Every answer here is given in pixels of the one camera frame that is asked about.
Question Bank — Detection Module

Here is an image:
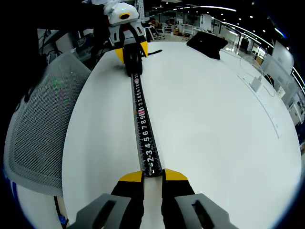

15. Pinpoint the person's left forearm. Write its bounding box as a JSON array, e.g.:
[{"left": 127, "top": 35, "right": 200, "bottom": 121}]
[{"left": 91, "top": 3, "right": 112, "bottom": 57}]

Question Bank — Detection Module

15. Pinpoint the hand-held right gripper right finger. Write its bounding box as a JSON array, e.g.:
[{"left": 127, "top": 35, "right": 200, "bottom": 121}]
[{"left": 161, "top": 168, "right": 239, "bottom": 229}]

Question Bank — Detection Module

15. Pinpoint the black cable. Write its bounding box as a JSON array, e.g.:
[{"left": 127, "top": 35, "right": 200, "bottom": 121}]
[{"left": 53, "top": 195, "right": 70, "bottom": 229}]

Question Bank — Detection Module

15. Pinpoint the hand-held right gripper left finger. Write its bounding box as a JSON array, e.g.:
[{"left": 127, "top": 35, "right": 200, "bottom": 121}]
[{"left": 68, "top": 170, "right": 145, "bottom": 229}]

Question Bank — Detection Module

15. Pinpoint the white office chair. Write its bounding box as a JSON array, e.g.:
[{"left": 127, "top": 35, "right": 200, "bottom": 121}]
[{"left": 155, "top": 23, "right": 167, "bottom": 40}]

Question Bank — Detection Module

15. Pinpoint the white charger cable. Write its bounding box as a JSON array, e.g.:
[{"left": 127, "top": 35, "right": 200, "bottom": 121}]
[{"left": 239, "top": 55, "right": 277, "bottom": 97}]

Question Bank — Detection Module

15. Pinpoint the person's body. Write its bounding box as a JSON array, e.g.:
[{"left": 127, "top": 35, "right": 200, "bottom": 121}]
[{"left": 0, "top": 0, "right": 105, "bottom": 115}]

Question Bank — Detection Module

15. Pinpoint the grey mesh office chair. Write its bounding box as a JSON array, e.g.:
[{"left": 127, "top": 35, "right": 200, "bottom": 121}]
[{"left": 3, "top": 51, "right": 92, "bottom": 198}]

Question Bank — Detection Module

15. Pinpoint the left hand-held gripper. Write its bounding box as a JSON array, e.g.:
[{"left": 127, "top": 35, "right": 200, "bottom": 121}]
[{"left": 103, "top": 2, "right": 149, "bottom": 64}]

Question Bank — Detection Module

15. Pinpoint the black flat pad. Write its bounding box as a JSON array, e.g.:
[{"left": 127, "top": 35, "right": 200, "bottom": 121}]
[{"left": 186, "top": 31, "right": 229, "bottom": 61}]

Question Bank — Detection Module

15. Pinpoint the black tape measure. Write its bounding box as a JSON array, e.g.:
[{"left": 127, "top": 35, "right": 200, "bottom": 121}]
[{"left": 122, "top": 42, "right": 164, "bottom": 178}]

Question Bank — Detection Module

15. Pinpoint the clear long ruler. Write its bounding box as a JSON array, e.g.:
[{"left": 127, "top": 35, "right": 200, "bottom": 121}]
[{"left": 237, "top": 75, "right": 283, "bottom": 140}]

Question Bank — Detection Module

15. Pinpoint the white charger adapter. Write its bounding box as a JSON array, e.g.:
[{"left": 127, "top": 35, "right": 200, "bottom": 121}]
[{"left": 249, "top": 77, "right": 263, "bottom": 93}]

